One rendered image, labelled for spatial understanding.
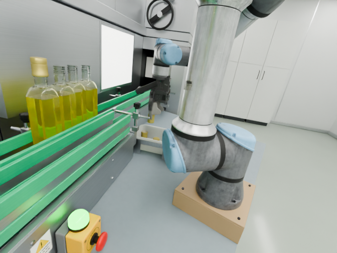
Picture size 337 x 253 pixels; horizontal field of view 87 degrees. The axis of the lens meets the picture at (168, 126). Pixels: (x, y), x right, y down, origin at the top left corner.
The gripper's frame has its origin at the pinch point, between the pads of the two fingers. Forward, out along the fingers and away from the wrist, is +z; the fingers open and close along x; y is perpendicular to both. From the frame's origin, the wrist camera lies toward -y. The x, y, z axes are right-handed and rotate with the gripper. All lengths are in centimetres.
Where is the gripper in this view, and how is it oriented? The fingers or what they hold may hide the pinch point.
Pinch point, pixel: (151, 115)
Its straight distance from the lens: 89.9
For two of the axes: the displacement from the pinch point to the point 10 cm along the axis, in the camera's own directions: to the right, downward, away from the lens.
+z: -1.4, 9.2, 3.7
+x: 2.3, -3.3, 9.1
